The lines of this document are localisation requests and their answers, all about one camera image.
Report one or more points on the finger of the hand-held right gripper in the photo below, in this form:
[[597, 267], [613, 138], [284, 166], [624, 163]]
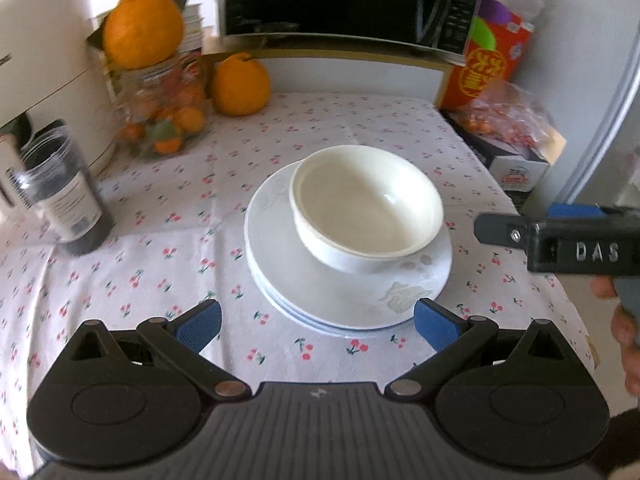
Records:
[[575, 211], [500, 230]]

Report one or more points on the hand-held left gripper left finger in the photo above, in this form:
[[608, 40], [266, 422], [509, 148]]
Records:
[[200, 323]]

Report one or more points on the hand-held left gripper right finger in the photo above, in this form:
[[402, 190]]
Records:
[[435, 323]]

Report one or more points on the cream ceramic bowl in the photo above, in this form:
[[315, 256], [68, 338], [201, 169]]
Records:
[[370, 210]]

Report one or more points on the person's right hand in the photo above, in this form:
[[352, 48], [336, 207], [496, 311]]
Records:
[[627, 330]]

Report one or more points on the printed cardboard carton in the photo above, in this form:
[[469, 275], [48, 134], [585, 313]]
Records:
[[515, 175]]

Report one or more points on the cherry print tablecloth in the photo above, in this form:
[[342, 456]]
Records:
[[175, 240]]

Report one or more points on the silver refrigerator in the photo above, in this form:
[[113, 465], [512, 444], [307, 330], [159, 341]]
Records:
[[615, 110]]

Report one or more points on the clear bag of orange snacks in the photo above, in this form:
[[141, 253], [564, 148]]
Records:
[[500, 115]]

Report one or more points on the red cardboard box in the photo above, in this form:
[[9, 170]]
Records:
[[480, 75]]

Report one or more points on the clear jar with dark contents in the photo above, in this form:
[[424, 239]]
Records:
[[70, 200]]

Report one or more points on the glass jar of small oranges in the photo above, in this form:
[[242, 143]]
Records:
[[165, 115]]

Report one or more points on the white microwave stand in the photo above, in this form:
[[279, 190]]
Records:
[[350, 77]]

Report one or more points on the large orange with stem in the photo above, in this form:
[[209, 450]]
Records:
[[240, 85]]

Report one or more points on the black microwave oven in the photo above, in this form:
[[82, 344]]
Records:
[[325, 0]]

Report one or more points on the stack of paper cups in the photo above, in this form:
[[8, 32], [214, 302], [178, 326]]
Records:
[[192, 25]]

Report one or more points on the large orange with leaves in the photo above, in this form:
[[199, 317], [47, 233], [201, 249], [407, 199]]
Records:
[[142, 30]]

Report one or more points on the white air fryer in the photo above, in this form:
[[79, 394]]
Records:
[[45, 60]]

